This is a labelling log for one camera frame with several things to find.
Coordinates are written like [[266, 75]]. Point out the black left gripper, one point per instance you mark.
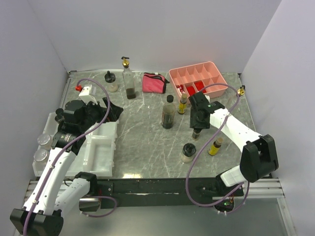
[[114, 113]]

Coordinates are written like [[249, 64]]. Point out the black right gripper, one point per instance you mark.
[[193, 123]]

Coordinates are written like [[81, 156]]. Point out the small dark spice jar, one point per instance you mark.
[[196, 133]]

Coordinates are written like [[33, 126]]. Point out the small yellow label bottle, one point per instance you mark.
[[213, 150]]

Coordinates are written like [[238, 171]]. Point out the spice jar red label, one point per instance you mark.
[[59, 111]]

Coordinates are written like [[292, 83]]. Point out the spice jar black lid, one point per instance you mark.
[[59, 118]]

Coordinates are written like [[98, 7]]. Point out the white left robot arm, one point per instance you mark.
[[44, 211]]

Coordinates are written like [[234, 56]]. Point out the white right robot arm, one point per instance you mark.
[[258, 153]]

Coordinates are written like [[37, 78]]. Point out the yellow label sauce bottle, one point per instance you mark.
[[182, 103]]

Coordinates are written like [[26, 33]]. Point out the red cloth middle compartment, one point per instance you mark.
[[191, 90]]

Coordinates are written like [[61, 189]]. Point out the red cloth compartment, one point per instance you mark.
[[191, 90], [199, 86]]

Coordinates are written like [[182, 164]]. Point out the red cloth right compartment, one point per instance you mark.
[[199, 86]]

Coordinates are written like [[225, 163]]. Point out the red white striped cloth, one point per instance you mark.
[[180, 90]]

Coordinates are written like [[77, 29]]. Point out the pink plastic divided box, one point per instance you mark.
[[206, 72]]

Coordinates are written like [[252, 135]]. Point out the dark soy sauce bottle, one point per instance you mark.
[[168, 112]]

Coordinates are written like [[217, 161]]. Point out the round shaker black spout lid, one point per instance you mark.
[[111, 82]]

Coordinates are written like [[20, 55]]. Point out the tall glass oil bottle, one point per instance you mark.
[[128, 79]]

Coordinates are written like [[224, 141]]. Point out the shaker jar chrome black lid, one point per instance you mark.
[[188, 153]]

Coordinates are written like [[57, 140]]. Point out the glass oil bottle gold spout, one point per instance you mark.
[[232, 99]]

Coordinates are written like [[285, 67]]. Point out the white plastic divided tray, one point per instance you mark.
[[97, 152]]

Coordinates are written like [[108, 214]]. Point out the pink cloth black trim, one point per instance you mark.
[[154, 83]]

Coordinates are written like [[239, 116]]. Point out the clear jar silver lid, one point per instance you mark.
[[45, 141], [41, 156]]

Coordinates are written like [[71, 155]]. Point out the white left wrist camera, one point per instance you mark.
[[87, 93]]

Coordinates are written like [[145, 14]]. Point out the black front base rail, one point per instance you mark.
[[152, 192]]

